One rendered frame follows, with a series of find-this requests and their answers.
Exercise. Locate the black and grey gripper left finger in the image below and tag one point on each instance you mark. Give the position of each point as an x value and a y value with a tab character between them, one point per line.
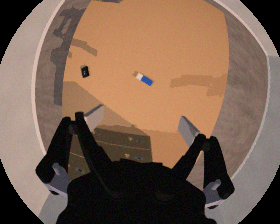
53	168

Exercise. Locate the brown drawer front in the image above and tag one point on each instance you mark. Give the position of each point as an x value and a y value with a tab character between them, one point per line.
102	135
76	148
131	141
115	153
77	167

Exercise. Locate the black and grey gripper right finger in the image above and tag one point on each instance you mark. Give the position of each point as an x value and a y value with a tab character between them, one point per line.
217	185

